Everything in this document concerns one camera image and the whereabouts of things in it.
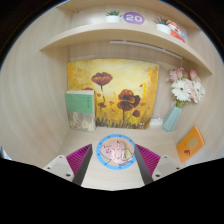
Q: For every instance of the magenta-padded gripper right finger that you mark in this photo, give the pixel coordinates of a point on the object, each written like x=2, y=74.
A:
x=165, y=166

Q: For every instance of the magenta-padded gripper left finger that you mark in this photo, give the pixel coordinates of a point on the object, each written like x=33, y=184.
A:
x=60, y=166

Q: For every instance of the pink computer mouse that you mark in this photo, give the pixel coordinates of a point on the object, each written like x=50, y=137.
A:
x=117, y=152

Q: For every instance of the round cartoon mouse pad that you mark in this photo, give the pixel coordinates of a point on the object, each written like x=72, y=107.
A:
x=100, y=156

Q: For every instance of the orange booklet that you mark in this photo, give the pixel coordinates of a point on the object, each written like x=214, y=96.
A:
x=190, y=145

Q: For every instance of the small white adapter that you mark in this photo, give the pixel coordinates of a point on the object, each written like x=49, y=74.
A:
x=156, y=120

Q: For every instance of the teal faceted vase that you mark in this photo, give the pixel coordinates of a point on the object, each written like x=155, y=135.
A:
x=172, y=119

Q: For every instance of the green cover book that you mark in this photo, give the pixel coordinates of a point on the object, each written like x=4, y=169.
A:
x=79, y=106

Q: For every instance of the pink and white flower bouquet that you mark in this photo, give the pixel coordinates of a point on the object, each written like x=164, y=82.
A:
x=183, y=88

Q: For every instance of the poppy flower painting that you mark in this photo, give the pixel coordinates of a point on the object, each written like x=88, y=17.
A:
x=133, y=76

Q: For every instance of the white light bar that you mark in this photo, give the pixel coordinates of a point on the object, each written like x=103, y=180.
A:
x=146, y=46

